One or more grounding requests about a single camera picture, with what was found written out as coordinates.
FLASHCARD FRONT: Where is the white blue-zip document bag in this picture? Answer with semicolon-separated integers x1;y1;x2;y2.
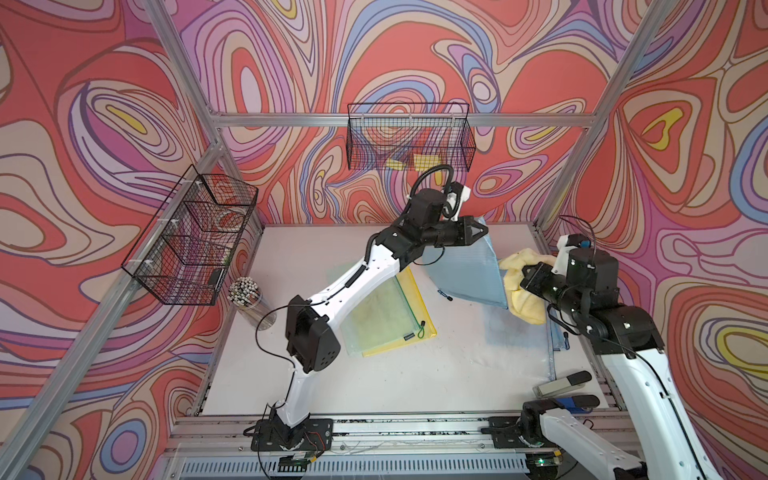
478;305;556;382

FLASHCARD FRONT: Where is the black wire basket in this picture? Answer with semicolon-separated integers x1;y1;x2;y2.
346;100;476;172
121;166;258;306

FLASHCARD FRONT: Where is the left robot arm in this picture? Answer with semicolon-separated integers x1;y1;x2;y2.
269;164;488;431

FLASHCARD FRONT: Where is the blue document bag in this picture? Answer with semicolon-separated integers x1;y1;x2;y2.
419;235;508;309

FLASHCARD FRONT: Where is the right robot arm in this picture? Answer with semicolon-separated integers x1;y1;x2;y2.
519;234;720;479

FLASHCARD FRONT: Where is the clear pencil holder cup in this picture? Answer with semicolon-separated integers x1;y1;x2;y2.
227;277;277;331

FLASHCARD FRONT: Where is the green zip document bag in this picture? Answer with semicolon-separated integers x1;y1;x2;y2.
326;260;428;355

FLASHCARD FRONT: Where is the black wire basket left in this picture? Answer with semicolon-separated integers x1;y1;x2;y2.
121;166;258;306

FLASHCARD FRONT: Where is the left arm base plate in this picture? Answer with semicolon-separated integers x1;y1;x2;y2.
243;416;333;453

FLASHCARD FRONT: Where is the grey stapler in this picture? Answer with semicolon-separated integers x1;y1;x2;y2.
532;370;600;413

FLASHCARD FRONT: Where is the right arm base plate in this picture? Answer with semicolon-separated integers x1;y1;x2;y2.
480;413;558;449

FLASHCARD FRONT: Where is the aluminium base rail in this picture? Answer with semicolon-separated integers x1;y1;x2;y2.
149;410;667;480

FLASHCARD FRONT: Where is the yellow sponge in basket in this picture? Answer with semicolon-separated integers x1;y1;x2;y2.
384;153;442;172

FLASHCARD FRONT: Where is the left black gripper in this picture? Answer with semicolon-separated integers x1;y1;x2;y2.
416;216;487;249

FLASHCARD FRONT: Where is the yellow document bag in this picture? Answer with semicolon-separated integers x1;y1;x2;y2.
359;266;438;359

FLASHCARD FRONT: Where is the yellow wiping cloth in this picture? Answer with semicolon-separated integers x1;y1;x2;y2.
499;248;556;325

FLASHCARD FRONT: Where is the black wire basket back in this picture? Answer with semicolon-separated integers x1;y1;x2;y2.
346;100;476;172

